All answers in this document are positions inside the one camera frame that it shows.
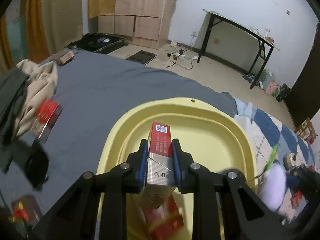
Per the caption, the pile of clothes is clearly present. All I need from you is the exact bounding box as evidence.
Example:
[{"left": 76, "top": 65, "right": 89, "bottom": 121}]
[{"left": 0, "top": 58, "right": 59, "bottom": 173}]

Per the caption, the black folding console table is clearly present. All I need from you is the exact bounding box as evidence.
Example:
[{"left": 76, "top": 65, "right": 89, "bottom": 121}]
[{"left": 197, "top": 9, "right": 277, "bottom": 89}]

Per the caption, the black foam tray on floor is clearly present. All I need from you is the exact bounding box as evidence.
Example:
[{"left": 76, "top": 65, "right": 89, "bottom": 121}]
[{"left": 126, "top": 50, "right": 156, "bottom": 65}]

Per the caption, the blue white checkered blanket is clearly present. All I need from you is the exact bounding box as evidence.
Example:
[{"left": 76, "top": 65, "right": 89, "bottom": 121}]
[{"left": 233, "top": 97, "right": 317, "bottom": 225}]

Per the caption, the red cigarette carton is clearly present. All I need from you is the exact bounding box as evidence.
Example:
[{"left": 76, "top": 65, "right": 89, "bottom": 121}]
[{"left": 138, "top": 122, "right": 176, "bottom": 209}]

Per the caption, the grey bed sheet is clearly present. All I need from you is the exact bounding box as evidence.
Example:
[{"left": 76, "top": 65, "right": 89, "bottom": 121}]
[{"left": 1, "top": 51, "right": 237, "bottom": 213}]

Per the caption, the copper pink small box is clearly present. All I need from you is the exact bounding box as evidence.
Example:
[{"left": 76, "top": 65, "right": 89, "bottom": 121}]
[{"left": 57, "top": 51, "right": 75, "bottom": 66}]

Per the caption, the yellow oval plastic tray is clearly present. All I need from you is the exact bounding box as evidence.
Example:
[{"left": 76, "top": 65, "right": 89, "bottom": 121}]
[{"left": 95, "top": 97, "right": 259, "bottom": 240}]

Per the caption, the green plush toy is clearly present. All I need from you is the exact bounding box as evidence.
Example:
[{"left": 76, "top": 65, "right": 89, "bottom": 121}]
[{"left": 263, "top": 144, "right": 279, "bottom": 172}]

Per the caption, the open black suitcase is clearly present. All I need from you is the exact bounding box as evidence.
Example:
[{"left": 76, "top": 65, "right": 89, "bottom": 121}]
[{"left": 67, "top": 33, "right": 127, "bottom": 54}]

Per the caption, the wooden wardrobe cabinet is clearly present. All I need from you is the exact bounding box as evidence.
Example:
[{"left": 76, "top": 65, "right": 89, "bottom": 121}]
[{"left": 86, "top": 0, "right": 177, "bottom": 49}]

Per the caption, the red cigarette pack on sheet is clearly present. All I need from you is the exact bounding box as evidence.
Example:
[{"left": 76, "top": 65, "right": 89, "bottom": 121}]
[{"left": 30, "top": 99, "right": 62, "bottom": 144}]

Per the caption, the dark brown door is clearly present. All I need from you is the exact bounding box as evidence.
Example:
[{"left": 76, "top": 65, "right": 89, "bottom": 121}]
[{"left": 284, "top": 26, "right": 320, "bottom": 128}]

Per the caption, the red box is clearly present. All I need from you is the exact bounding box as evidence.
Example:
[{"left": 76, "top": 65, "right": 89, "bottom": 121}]
[{"left": 139, "top": 194, "right": 184, "bottom": 240}]

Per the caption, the brown printed cardboard box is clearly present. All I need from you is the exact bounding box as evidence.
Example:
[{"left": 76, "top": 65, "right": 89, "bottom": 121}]
[{"left": 295, "top": 118, "right": 318, "bottom": 145}]

